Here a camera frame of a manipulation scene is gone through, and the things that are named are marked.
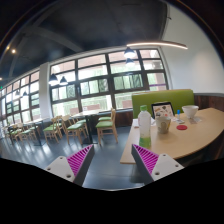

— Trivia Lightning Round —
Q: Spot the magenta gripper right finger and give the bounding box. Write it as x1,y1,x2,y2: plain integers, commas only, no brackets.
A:
131,144,183,185

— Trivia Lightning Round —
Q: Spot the dark square dining table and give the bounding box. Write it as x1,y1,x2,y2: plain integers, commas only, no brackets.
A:
73,109,108,144

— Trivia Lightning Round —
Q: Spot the patterned ceramic mug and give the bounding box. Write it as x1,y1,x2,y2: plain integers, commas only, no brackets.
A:
156,116,171,134

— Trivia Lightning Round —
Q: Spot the white bowl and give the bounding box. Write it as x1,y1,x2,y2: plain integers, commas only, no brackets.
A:
182,105,199,118

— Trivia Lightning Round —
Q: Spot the green upholstered bench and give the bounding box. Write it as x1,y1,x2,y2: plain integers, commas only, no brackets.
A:
132,89,195,118

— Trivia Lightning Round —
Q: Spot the red round coaster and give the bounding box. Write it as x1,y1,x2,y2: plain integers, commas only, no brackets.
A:
176,125,187,130

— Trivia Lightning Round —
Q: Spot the black pendant lamp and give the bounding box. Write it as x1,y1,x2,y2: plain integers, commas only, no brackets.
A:
49,74,58,86
59,76,68,86
124,47,136,59
126,58,135,66

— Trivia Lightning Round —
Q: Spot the small blue-capped bottle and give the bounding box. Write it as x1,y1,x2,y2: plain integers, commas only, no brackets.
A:
177,110,181,122

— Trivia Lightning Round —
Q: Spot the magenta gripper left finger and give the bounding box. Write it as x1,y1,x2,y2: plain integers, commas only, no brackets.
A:
45,145,95,186

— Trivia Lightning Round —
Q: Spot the curved linear ceiling light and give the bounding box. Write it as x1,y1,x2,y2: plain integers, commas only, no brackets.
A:
126,41,188,50

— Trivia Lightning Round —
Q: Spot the clear green-capped water bottle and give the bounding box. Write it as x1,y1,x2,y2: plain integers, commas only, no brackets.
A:
138,105,151,148

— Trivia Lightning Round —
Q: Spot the wooden chair green seat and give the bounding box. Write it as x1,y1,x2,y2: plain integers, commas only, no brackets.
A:
96,109,118,143
62,115,84,144
18,123,37,142
43,117,62,142

